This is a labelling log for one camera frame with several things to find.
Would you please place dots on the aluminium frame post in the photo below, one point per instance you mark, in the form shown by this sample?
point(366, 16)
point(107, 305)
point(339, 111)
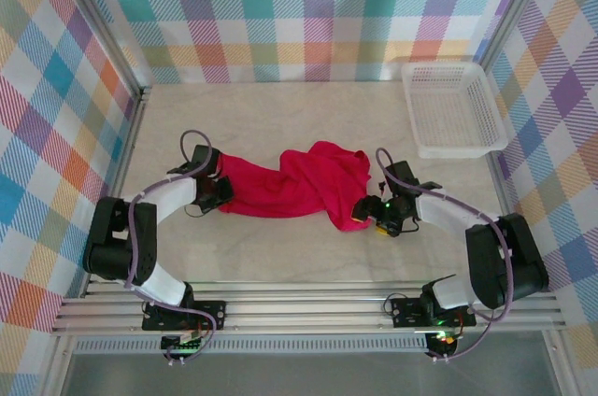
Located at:
point(515, 6)
point(103, 18)

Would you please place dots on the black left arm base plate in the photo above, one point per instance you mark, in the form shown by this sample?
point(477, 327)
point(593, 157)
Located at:
point(217, 307)

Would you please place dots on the aluminium side rail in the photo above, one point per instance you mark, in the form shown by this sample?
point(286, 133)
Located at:
point(501, 186)
point(131, 134)

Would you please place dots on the red t-shirt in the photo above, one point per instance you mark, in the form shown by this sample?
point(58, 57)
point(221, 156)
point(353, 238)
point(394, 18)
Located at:
point(303, 181)

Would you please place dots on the aluminium slotted base rail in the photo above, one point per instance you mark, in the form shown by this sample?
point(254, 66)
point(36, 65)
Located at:
point(303, 312)

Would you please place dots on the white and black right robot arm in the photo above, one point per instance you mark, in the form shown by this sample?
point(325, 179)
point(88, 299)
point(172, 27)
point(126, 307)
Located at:
point(444, 214)

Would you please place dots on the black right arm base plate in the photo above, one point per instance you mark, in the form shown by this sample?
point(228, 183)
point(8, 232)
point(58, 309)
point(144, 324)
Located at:
point(406, 309)

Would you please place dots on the white perforated plastic basket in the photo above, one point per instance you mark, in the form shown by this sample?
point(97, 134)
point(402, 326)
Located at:
point(453, 106)

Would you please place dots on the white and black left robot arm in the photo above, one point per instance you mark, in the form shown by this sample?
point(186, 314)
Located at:
point(173, 195)

